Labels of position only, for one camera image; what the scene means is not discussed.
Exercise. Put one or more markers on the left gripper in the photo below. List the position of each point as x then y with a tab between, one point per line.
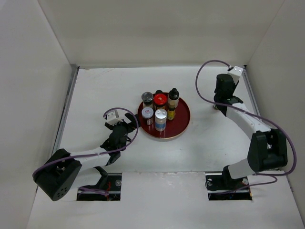
131	126

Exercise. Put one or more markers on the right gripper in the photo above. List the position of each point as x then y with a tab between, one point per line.
235	84

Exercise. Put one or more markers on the jar with white lid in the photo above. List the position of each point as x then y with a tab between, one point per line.
148	114

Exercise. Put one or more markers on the blue-labelled silver-capped shaker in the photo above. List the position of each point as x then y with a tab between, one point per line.
160	119

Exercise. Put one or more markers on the white bottle with black cap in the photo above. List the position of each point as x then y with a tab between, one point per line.
173	96

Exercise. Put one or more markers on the glass grinder with black top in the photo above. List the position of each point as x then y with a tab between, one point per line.
147	99

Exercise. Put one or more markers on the red-capped sauce jar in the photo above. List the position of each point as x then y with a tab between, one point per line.
159	101

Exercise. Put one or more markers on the small yellow-labelled bottle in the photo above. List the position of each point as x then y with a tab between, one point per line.
171	113

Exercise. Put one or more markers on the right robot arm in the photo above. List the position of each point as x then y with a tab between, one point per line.
267	150

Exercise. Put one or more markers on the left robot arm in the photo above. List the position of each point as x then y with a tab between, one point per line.
57	176

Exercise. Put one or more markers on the red round tray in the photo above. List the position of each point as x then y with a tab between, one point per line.
173	127

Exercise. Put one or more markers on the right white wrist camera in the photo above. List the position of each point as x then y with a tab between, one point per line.
235	72

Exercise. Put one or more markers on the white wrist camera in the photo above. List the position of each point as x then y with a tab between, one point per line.
235	72
112	118

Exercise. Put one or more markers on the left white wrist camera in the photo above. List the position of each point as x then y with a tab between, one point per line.
112	118

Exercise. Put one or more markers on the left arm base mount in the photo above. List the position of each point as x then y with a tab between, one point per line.
107	188

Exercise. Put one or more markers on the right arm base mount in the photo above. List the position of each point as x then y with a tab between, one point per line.
218	190

